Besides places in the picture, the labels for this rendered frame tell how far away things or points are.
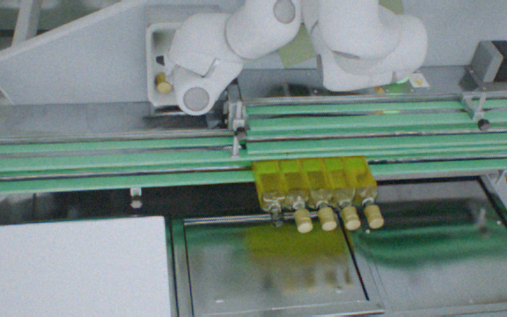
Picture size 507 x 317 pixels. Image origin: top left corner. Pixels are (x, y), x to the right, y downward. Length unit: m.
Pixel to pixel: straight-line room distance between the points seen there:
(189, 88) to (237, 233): 0.51
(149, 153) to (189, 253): 0.26
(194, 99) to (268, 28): 0.31
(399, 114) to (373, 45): 0.71
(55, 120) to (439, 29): 1.00
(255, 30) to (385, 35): 0.19
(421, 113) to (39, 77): 0.95
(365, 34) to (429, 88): 0.80
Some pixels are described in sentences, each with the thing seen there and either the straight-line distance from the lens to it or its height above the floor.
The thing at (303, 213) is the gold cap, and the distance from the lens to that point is 1.42.
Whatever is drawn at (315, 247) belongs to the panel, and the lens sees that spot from 1.54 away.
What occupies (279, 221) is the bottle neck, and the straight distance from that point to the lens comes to 1.42.
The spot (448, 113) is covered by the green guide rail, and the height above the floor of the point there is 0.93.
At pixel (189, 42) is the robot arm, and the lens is 1.06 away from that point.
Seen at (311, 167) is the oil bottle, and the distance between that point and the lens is 1.51.
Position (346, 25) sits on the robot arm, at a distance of 0.86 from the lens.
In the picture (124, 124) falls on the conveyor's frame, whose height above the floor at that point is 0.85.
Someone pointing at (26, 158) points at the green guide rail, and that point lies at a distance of 1.52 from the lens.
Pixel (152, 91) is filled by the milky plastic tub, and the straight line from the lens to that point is 1.49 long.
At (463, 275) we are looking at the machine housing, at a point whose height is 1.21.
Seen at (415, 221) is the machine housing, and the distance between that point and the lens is 1.73.
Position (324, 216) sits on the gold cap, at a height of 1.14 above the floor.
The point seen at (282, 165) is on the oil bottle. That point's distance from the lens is 1.50.
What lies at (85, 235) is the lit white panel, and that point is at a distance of 1.54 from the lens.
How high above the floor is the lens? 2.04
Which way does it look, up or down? 46 degrees down
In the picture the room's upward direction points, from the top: 167 degrees clockwise
